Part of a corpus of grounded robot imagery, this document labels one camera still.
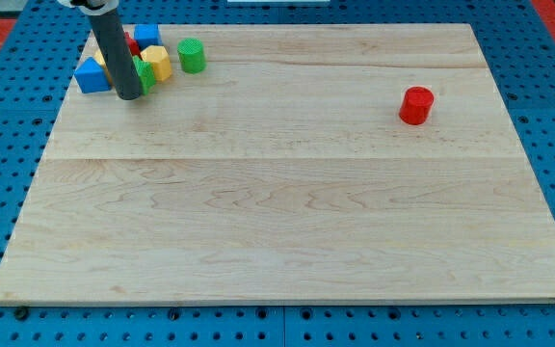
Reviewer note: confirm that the light wooden board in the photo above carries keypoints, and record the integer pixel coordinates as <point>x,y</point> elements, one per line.
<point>283,175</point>

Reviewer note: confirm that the green cylinder block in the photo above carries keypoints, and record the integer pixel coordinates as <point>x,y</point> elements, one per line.
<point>191,55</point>

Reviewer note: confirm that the red cylinder block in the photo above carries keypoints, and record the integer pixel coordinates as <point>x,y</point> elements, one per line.
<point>416,105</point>

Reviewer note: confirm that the green angular block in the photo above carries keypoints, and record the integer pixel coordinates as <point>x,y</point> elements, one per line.
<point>145,73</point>

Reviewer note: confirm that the yellow hexagon block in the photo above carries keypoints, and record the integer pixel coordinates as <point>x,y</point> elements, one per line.
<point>159,59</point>

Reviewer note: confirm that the red block behind rod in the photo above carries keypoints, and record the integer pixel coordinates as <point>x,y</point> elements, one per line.
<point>132,45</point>

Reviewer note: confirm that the blue cube block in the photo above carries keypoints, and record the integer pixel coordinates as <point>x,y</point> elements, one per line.
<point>146,35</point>

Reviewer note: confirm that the blue house-shaped block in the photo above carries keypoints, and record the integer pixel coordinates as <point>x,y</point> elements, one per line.
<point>91,78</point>

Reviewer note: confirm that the yellow block behind rod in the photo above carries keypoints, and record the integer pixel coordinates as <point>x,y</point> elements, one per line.
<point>99,58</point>

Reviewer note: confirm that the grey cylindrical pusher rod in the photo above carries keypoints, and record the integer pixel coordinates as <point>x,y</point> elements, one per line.
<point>110,37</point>

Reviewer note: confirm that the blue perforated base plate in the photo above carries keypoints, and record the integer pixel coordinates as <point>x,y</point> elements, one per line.
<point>36,62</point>

